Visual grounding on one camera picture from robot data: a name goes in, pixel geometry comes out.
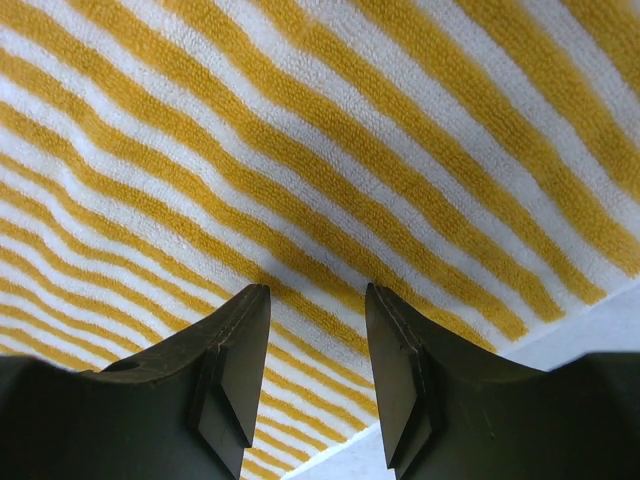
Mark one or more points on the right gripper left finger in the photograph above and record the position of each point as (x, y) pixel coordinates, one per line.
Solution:
(186, 408)

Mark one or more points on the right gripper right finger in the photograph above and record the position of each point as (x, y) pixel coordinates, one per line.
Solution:
(448, 409)

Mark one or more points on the yellow white striped towel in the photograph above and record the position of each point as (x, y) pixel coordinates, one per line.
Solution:
(481, 158)

